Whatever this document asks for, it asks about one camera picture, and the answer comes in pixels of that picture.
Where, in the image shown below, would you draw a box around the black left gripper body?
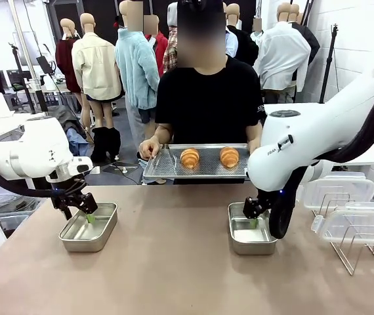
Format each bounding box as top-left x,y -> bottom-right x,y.
49,177 -> 86,208

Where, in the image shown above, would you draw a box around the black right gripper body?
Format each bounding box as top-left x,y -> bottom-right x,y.
255,190 -> 275,214

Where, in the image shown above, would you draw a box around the rectangular steel container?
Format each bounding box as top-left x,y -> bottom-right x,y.
228,201 -> 279,256
58,201 -> 118,253

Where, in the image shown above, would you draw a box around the golden croissant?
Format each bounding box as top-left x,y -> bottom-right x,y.
180,148 -> 201,170
219,146 -> 239,169

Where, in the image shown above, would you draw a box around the steel mesh baking tray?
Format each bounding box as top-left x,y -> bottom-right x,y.
142,142 -> 251,184

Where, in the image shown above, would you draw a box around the clear plastic container lid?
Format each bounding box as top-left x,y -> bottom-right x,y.
310,201 -> 374,243
302,171 -> 374,211

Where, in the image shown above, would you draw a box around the steel tongs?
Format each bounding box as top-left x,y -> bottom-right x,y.
150,151 -> 178,169

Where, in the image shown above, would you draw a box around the person's left forearm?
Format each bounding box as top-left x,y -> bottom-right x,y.
245,124 -> 262,145

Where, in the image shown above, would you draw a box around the person's right forearm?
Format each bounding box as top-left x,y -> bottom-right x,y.
152,123 -> 174,148

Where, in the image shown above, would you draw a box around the person's right hand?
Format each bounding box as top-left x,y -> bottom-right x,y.
138,137 -> 161,161

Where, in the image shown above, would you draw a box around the clear plastic storage bin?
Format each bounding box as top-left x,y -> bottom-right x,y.
0,193 -> 42,230

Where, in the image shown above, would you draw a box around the blue shirt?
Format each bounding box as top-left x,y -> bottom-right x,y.
65,127 -> 90,158

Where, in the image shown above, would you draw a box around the gray jacket pile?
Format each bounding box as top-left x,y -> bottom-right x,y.
47,104 -> 88,138

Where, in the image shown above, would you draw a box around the person in black t-shirt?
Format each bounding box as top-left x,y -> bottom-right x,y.
154,0 -> 266,185

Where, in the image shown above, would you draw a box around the white side table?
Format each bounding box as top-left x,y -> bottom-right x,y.
318,136 -> 374,167

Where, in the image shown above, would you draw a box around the mannequin in cream jacket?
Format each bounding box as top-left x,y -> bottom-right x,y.
71,12 -> 125,165

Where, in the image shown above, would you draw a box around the black tablet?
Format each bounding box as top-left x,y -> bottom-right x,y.
35,54 -> 56,75

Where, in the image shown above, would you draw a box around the mannequin in dark red jacket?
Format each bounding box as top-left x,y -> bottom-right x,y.
54,18 -> 83,95

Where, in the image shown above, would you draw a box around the mannequin in light blue fleece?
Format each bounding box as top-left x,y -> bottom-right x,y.
114,0 -> 161,157

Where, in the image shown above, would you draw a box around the mannequin in white shirt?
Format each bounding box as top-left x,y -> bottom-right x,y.
252,2 -> 312,104

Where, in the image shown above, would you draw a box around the black light stand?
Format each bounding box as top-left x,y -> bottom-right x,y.
320,23 -> 339,104

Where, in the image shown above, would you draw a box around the mannequin in black coat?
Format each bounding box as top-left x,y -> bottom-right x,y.
225,3 -> 260,68

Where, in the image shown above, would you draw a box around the mannequin in pale blue shirt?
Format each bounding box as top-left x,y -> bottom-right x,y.
224,29 -> 239,59

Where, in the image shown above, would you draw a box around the mannequin in black jacket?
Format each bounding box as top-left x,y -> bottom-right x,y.
288,3 -> 321,66

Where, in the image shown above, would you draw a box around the mannequin in plaid shirt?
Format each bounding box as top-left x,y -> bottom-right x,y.
163,2 -> 178,72

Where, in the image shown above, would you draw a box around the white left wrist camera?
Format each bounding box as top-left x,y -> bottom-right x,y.
67,156 -> 93,177

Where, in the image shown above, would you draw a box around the black mannequin base plate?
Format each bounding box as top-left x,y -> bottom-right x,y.
101,161 -> 142,178

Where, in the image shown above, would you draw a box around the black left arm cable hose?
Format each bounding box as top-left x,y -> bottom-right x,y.
0,153 -> 63,200

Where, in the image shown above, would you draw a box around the steel wire lid rack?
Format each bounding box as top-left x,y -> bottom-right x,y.
311,193 -> 374,276

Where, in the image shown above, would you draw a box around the black camera tripod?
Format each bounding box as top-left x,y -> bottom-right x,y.
8,41 -> 32,114

